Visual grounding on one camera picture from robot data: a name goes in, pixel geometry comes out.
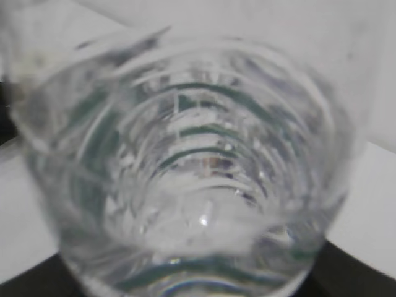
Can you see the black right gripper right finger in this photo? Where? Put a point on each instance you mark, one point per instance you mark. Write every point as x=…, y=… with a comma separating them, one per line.
x=338, y=274

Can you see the clear water bottle green label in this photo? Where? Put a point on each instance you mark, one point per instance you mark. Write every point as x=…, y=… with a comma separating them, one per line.
x=185, y=168

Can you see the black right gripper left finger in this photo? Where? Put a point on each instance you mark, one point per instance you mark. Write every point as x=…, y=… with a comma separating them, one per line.
x=50, y=278

